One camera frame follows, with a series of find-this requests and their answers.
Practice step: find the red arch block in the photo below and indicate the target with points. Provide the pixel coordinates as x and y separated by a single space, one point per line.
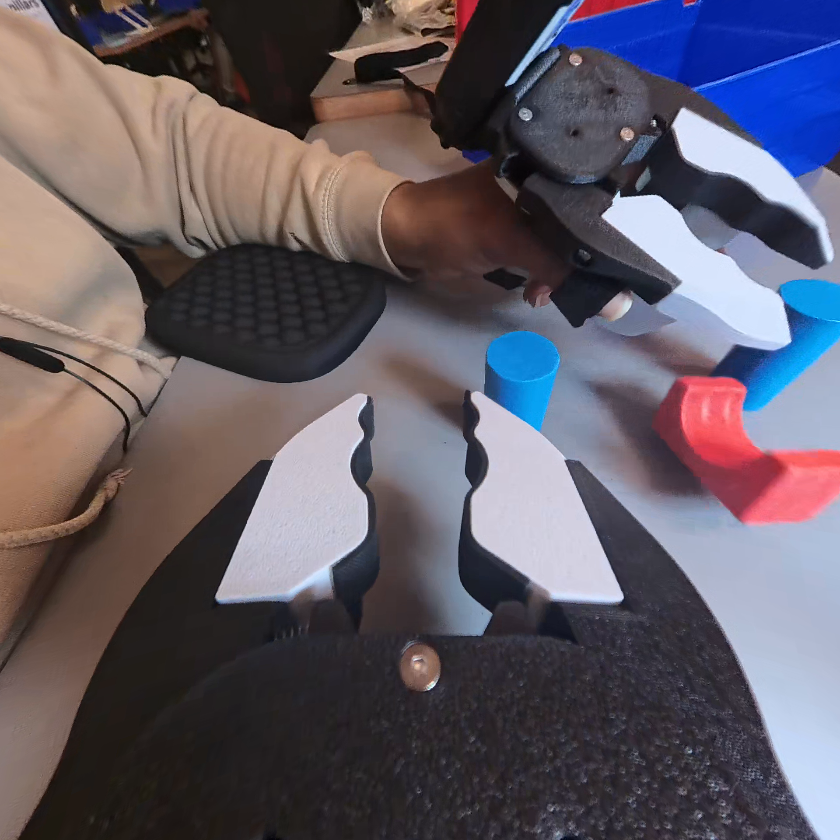
722 453

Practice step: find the person's left forearm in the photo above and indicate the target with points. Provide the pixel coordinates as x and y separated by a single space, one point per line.
229 164

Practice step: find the black padded armrest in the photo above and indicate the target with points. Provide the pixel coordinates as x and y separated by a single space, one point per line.
262 315

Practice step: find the beige hoodie torso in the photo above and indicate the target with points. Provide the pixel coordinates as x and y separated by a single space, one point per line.
52 426

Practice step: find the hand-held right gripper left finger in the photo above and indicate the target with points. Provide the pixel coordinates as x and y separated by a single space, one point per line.
302 512

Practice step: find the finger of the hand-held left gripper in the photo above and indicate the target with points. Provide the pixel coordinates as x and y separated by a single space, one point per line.
741 157
682 262

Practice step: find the person's left hand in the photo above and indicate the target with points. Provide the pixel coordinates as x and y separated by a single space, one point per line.
459 229

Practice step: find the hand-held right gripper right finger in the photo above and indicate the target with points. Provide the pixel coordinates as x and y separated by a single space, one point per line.
538 518

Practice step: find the thick wooden slab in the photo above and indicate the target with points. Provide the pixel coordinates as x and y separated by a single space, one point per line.
367 103

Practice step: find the blue plastic bin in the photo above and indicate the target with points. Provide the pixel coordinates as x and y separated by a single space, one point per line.
774 98

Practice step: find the blue wooden cylinder block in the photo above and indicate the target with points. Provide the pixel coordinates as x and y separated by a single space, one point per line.
522 380
787 348

